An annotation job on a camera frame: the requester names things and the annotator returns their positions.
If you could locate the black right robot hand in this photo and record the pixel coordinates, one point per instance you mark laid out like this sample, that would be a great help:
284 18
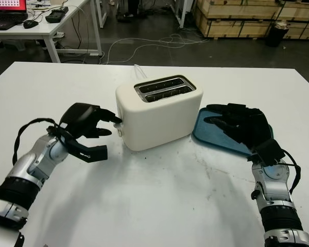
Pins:
255 128

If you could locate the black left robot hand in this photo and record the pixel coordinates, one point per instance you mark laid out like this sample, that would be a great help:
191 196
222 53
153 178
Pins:
79 118

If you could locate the cream white two-slot toaster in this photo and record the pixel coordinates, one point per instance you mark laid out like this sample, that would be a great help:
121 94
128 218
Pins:
159 123

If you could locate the blue plastic tray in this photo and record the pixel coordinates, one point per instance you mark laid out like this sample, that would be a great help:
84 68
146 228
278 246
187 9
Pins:
208 136

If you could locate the white office desk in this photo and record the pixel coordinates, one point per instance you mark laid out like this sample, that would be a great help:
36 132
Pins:
51 29

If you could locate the black trash bin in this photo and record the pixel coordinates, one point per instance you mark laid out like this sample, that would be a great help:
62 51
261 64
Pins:
276 37

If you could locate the wooden plywood crate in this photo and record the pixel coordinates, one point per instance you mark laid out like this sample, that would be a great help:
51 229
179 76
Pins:
305 31
301 10
242 9
237 28

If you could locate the black handheld controller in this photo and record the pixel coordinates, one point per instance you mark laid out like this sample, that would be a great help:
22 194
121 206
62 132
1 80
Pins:
56 15

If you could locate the black computer mouse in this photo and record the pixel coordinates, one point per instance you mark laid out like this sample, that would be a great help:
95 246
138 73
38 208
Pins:
31 24

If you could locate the person in dark trousers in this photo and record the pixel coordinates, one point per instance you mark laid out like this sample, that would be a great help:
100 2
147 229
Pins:
133 9

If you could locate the black laptop with lit screen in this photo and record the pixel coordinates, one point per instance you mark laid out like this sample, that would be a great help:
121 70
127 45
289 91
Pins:
5 15

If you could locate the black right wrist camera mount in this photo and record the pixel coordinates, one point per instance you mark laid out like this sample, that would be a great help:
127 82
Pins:
269 153

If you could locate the white table leg frame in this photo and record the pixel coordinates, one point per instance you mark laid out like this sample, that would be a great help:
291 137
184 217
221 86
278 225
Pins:
102 14
181 14

